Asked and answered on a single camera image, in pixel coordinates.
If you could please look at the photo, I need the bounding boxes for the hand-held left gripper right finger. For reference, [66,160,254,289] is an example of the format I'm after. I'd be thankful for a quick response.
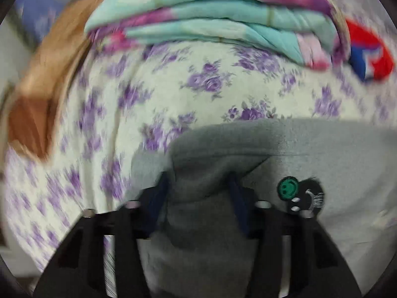
[228,173,363,298]

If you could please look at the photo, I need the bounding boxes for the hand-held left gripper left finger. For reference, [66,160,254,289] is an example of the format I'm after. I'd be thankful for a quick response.
[34,171,170,298]

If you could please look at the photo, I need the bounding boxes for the grey fleece pants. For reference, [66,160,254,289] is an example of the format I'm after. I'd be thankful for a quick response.
[130,118,397,298]

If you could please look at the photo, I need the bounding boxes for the purple floral bed sheet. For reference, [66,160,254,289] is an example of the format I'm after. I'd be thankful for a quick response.
[3,40,397,286]

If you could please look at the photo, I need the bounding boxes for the teal pink floral quilt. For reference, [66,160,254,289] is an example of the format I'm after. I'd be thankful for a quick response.
[84,0,351,70]

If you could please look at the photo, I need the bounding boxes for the red blue cloth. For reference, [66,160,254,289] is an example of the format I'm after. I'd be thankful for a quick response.
[344,19,394,83]

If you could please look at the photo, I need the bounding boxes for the blue patterned cloth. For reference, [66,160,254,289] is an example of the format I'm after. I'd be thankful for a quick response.
[14,0,69,42]

